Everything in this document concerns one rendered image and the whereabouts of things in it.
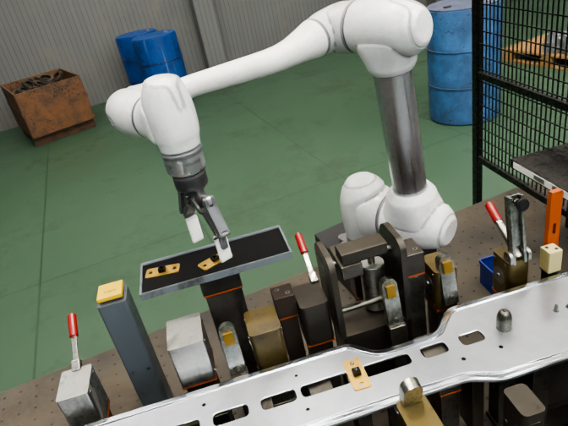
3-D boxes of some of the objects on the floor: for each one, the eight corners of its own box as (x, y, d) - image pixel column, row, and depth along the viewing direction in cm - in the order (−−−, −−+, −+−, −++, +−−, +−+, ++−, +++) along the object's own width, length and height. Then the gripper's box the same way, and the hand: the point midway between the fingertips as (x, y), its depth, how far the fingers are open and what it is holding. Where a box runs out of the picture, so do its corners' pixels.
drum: (460, 132, 450) (457, 11, 401) (415, 116, 504) (408, 7, 455) (517, 111, 467) (521, -8, 418) (468, 97, 521) (466, -9, 472)
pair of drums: (181, 85, 798) (162, 22, 752) (199, 102, 694) (179, 30, 648) (133, 99, 779) (111, 35, 734) (144, 117, 675) (120, 45, 630)
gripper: (150, 164, 121) (175, 239, 131) (200, 191, 103) (226, 276, 113) (177, 153, 125) (199, 226, 135) (231, 177, 106) (253, 260, 117)
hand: (210, 245), depth 123 cm, fingers open, 13 cm apart
